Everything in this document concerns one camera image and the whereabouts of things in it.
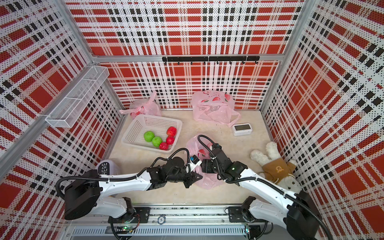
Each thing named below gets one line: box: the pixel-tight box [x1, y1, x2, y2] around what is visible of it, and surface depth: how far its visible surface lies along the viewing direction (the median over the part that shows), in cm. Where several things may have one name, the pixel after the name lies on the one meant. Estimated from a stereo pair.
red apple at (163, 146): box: [159, 142, 169, 151], surface depth 96 cm
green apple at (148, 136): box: [143, 130, 155, 142], surface depth 100 cm
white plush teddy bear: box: [250, 141, 302, 194], surface depth 87 cm
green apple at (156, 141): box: [152, 136, 162, 148], surface depth 99 cm
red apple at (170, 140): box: [166, 136, 175, 145], surface depth 100 cm
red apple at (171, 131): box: [166, 126, 177, 137], surface depth 103 cm
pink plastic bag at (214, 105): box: [191, 90, 241, 128], surface depth 110 cm
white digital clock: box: [232, 122, 253, 137], surface depth 107 cm
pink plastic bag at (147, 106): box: [118, 91, 162, 119], surface depth 110 cm
